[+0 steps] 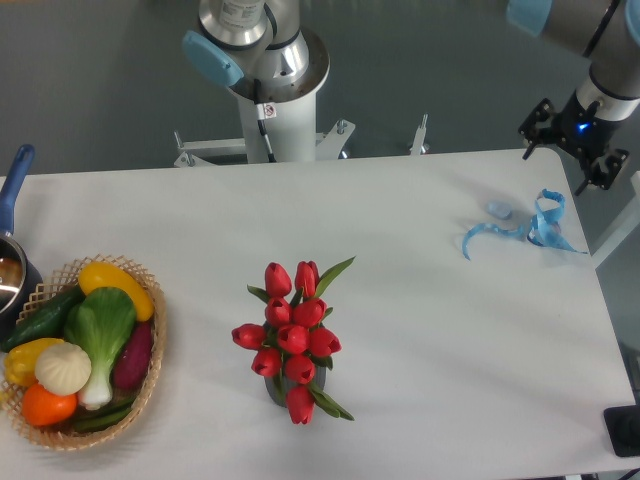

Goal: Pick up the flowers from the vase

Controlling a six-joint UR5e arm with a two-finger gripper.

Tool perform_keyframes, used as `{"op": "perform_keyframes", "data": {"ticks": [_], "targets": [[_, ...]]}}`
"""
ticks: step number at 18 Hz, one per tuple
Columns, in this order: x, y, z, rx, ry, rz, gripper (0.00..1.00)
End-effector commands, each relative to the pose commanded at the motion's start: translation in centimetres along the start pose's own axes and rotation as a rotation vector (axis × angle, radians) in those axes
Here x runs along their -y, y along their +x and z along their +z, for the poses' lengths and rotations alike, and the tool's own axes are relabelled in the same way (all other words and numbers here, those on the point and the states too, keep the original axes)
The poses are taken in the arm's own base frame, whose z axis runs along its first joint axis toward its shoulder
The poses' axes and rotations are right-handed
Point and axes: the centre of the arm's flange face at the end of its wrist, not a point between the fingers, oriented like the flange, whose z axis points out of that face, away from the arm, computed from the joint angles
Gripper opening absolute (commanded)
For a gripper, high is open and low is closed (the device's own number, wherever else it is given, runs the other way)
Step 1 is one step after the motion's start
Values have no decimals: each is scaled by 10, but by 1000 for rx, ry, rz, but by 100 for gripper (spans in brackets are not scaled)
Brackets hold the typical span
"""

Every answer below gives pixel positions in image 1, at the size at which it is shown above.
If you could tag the green pea pods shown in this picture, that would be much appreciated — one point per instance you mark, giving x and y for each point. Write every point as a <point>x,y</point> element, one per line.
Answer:
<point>103,418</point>

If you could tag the white steamed bun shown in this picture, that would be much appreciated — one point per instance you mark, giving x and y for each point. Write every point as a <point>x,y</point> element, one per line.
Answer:
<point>63,369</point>

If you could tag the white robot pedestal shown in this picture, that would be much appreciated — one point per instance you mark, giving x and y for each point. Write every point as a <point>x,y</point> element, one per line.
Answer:
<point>278,121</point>

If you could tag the woven bamboo basket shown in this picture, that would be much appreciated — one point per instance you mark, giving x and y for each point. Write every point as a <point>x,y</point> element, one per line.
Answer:
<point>62,437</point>

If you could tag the red tulip bouquet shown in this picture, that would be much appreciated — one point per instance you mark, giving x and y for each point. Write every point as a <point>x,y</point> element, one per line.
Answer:
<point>293,340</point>

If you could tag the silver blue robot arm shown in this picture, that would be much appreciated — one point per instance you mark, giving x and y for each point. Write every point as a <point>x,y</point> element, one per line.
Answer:
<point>606,33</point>

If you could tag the purple sweet potato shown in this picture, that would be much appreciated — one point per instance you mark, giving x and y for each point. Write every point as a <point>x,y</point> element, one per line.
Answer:
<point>132,365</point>

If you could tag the blue handled saucepan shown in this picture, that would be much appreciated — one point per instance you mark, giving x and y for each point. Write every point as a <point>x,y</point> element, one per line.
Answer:
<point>19,277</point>

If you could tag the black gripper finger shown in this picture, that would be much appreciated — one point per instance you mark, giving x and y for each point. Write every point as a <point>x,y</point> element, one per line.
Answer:
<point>601,172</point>
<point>537,128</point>

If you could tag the blue ribbon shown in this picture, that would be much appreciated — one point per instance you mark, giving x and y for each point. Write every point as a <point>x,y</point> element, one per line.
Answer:
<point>543,229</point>

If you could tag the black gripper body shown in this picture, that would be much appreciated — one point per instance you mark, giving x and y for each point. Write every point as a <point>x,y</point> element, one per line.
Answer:
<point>583,133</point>

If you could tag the white frame bar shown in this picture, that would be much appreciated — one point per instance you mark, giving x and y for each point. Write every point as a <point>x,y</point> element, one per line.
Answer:
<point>619,229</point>

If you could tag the orange fruit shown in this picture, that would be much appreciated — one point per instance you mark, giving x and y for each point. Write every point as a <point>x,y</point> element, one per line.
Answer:
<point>42,408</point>

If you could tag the yellow bell pepper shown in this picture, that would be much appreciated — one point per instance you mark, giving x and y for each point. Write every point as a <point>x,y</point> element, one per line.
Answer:
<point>21,360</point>

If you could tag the light blue cap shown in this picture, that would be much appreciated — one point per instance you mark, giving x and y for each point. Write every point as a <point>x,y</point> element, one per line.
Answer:
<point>499,210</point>

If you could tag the black device at edge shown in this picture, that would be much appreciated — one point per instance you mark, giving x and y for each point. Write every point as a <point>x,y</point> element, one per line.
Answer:
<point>622,424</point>

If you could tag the green cucumber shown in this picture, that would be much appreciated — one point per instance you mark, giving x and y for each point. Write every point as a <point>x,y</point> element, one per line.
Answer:
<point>47,321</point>

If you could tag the green bok choy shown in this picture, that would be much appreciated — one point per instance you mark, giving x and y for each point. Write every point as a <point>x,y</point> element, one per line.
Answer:
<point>101,326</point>

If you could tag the dark grey ribbed vase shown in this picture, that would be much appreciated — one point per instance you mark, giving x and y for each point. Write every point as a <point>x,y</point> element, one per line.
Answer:
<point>278,392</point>

